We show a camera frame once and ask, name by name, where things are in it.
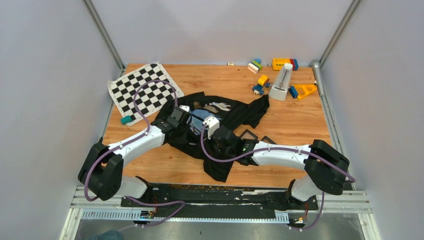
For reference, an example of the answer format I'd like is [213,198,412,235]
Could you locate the black printed t-shirt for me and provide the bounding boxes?
[167,92,270,183]

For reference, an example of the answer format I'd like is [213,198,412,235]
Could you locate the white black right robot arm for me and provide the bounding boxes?
[200,126,356,209]

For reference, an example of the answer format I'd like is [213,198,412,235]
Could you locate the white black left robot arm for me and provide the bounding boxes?
[77,105,191,207]

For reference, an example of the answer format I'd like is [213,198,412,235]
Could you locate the black white checkerboard mat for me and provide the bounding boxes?
[107,63,185,126]

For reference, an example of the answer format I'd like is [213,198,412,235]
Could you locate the black display box right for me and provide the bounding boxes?
[261,135,276,145]

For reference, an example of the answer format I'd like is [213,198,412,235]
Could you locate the teal small block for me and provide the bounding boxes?
[120,115,132,125]

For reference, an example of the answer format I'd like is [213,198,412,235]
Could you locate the yellow blue toy car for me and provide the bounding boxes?
[252,74,271,96]

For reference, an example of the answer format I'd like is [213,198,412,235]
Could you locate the white metronome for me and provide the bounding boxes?
[268,63,293,101]

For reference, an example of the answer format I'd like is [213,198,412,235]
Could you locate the white green toy bricks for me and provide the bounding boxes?
[247,58,263,74]

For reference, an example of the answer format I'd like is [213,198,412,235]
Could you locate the orange triangular toy piece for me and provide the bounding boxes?
[294,84,318,100]

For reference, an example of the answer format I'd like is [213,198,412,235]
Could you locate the yellow toy brick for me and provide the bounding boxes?
[272,58,292,71]

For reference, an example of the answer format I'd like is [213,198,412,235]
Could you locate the red blue toy brick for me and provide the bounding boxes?
[289,58,299,71]

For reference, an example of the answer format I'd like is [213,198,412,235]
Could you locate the grey metal pipe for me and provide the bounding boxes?
[310,60,325,98]

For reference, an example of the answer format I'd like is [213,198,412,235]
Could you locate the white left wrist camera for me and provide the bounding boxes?
[179,105,190,112]

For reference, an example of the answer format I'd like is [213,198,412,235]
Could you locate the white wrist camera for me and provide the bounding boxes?
[179,105,190,112]
[203,115,220,140]

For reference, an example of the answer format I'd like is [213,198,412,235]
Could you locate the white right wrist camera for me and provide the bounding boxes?
[203,115,220,140]

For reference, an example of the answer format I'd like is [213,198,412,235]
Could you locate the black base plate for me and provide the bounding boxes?
[139,183,319,219]

